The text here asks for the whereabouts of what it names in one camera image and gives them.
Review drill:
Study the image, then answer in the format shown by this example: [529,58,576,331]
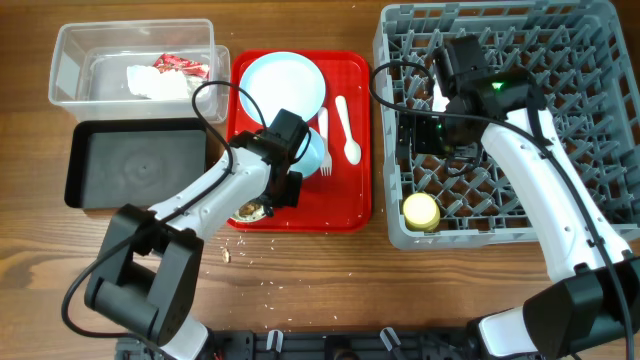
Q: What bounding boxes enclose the light blue bowl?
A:
[290,128,325,179]

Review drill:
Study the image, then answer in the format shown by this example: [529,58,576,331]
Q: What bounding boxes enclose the green bowl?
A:
[230,199,269,224]

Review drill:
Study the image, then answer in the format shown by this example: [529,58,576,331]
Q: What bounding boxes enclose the yellow cup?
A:
[402,192,441,232]

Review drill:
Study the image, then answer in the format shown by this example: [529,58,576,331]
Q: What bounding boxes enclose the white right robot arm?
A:
[400,35,639,359]

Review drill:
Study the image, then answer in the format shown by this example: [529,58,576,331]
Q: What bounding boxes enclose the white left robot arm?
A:
[84,110,310,359]

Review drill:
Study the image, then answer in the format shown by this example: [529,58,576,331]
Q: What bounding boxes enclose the black food waste tray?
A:
[64,118,207,209]

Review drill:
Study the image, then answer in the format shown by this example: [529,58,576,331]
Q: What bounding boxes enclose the grey dishwasher rack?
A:
[372,1,639,250]

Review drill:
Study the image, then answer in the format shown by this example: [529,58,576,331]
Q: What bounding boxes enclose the clear plastic waste bin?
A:
[48,19,231,121]

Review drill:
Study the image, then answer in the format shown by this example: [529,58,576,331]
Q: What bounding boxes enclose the rice and food leftovers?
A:
[235,201,266,221]

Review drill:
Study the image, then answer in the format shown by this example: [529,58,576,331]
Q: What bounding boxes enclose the white plastic fork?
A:
[318,107,332,176]

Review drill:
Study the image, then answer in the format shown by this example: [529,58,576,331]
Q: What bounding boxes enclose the red serving tray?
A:
[228,50,372,233]

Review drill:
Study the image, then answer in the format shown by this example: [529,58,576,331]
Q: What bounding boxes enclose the white plastic spoon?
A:
[335,95,362,165]

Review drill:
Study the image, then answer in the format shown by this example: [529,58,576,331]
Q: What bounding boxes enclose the food scrap on table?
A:
[222,249,231,263]

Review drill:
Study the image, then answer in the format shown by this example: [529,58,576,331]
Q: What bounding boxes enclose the light blue plate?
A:
[240,51,327,126]

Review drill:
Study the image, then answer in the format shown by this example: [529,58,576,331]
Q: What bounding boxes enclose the red snack wrapper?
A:
[153,54,210,79]

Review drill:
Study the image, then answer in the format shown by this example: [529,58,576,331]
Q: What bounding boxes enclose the crumpled white tissue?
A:
[126,65,205,101]

